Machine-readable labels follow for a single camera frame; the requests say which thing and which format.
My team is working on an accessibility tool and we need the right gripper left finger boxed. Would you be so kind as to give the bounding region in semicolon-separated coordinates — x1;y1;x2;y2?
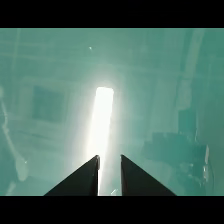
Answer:
43;154;101;197

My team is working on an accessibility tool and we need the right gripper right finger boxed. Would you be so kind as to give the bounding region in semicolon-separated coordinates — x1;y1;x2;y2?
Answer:
120;153;177;197

